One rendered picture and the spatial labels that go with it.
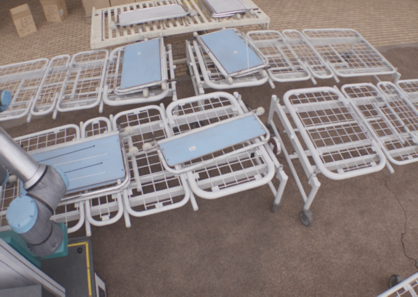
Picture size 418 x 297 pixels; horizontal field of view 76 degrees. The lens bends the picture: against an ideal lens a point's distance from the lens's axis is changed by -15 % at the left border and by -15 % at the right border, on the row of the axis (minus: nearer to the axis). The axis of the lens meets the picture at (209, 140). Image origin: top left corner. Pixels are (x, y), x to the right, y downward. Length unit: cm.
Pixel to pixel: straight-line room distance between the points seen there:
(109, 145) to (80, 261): 75
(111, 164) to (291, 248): 133
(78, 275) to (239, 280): 101
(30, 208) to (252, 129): 144
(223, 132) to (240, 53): 96
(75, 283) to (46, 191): 68
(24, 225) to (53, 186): 22
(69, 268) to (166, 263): 65
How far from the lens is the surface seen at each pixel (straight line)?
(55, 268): 198
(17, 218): 137
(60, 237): 153
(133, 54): 287
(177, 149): 195
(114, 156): 195
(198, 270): 211
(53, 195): 143
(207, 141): 199
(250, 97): 318
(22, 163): 140
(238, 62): 266
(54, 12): 551
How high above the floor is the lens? 200
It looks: 47 degrees down
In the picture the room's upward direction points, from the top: straight up
